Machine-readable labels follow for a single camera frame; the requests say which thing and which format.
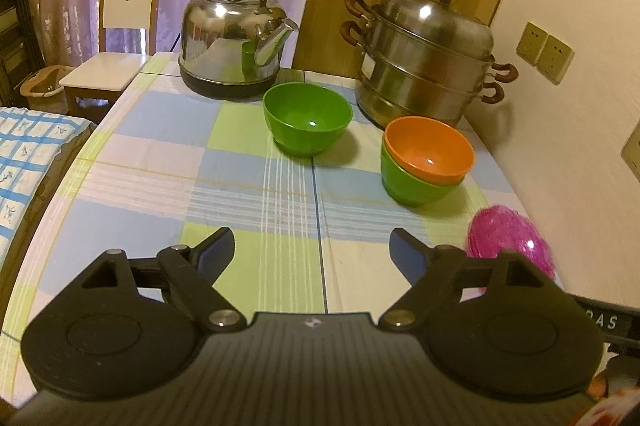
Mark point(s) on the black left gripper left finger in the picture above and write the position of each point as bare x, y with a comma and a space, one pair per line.
191, 273

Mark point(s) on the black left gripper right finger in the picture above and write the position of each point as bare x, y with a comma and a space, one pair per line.
430, 301

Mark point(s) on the orange plastic bowl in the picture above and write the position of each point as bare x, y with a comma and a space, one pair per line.
429, 149

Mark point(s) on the person's right hand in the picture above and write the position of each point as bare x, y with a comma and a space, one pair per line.
613, 408

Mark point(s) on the dark pink glass plate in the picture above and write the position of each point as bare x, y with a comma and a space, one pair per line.
499, 228

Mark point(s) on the green plastic bowl near pot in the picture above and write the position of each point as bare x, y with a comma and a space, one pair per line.
408, 189

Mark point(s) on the checkered tablecloth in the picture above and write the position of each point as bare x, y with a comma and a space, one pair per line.
168, 166

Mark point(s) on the green plastic bowl near kettle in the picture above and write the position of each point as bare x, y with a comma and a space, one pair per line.
305, 119

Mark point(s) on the blue checkered bed cover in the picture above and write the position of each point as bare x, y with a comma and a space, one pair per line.
37, 149

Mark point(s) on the stainless steel steamer pot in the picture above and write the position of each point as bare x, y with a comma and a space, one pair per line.
421, 57

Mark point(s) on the woven basket on floor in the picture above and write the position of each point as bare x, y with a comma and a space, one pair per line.
43, 90

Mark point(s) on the stainless steel kettle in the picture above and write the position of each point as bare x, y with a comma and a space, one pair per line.
232, 48

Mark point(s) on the white wooden chair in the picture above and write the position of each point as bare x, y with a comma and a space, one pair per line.
127, 32

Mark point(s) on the lower wall socket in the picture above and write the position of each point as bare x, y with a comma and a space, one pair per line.
631, 151

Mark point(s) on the wall power socket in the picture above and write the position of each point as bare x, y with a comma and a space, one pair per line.
531, 43
554, 59

